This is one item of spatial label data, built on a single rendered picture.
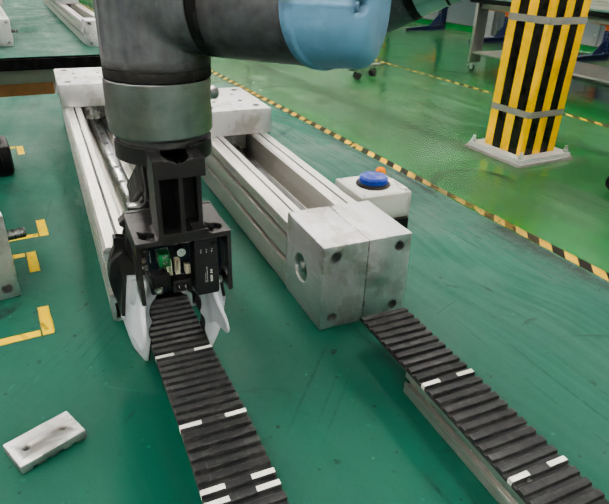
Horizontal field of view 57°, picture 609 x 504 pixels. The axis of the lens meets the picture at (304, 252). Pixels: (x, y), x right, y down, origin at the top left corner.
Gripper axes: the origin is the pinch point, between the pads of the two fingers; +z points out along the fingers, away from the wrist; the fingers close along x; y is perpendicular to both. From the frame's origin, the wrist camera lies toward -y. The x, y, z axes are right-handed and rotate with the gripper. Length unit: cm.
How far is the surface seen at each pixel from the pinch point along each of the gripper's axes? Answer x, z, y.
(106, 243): -4.5, -6.9, -7.8
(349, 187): 28.3, -4.4, -18.9
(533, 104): 262, 42, -210
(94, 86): 1, -10, -64
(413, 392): 17.0, 0.5, 14.5
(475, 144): 251, 76, -242
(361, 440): 10.8, 1.7, 16.6
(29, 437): -12.9, 0.8, 7.4
